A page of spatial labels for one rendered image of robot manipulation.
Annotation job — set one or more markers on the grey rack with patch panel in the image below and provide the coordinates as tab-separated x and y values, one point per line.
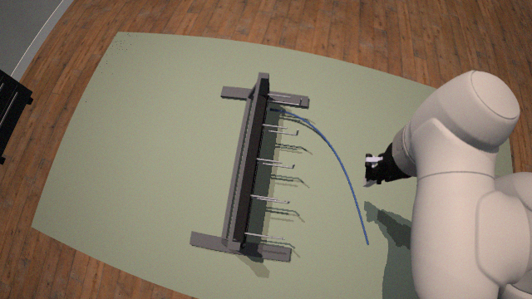
261	96

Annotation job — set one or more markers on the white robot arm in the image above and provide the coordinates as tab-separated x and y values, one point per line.
470	239

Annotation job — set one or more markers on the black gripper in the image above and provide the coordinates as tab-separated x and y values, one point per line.
386	167

